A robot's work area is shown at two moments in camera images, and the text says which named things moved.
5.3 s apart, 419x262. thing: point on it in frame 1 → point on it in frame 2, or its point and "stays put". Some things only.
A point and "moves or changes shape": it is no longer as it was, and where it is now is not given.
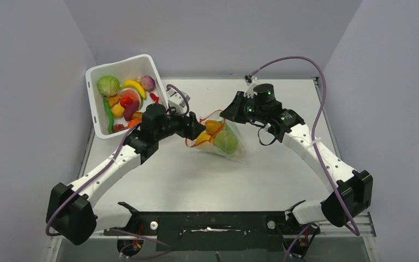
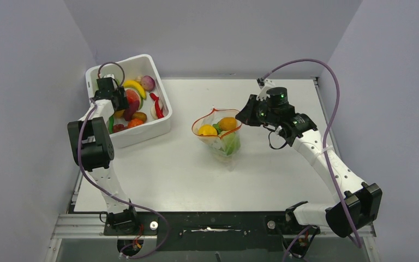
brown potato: [137, 115] stays put
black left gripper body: [176, 124] → [119, 93]
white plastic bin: [139, 66] stays put
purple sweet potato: [130, 109] stays put
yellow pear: [202, 137] → [207, 130]
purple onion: [148, 83] stays put
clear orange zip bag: [221, 136] moves or changes shape
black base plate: [215, 231] stays put
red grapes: [118, 127] stays put
